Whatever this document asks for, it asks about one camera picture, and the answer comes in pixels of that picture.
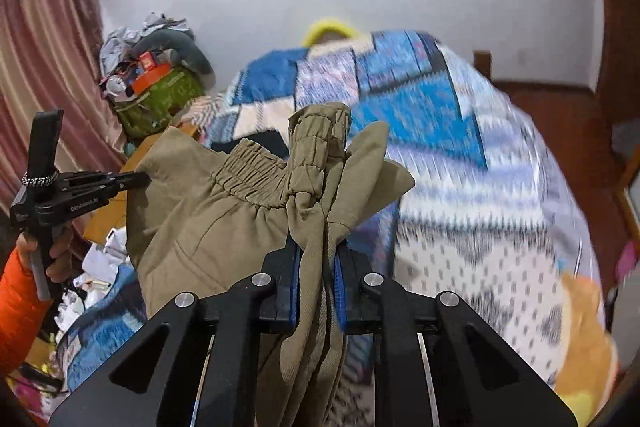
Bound green patterned bag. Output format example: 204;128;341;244
112;67;206;140

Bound blue patchwork blanket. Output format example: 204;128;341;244
54;29;609;409

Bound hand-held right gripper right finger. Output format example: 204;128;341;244
335;251;592;427

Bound grey roll pillow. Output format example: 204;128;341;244
134;29;216;90

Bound black cloth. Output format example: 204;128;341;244
212;131;291;164

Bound person's left hand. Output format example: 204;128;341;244
16;227;75;284

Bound pink striped cloth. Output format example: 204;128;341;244
187;95;236;134

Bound person's left forearm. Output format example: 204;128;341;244
0;249;54;377

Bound wooden bed post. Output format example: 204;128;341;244
472;50;494;81

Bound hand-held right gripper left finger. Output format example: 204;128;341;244
49;246;302;427

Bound brown wooden door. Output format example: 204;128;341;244
587;0;640;128

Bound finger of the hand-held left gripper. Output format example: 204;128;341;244
102;170;151;196

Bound yellow curved cushion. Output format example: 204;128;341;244
303;17;362;46

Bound pile of grey clothes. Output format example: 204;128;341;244
98;12;189;78

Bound orange box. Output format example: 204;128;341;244
132;61;174;94

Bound pink striped curtain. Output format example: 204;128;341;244
0;0;127;259

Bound wooden lap desk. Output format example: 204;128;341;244
82;122;201;244

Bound khaki pants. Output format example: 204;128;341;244
125;102;416;427

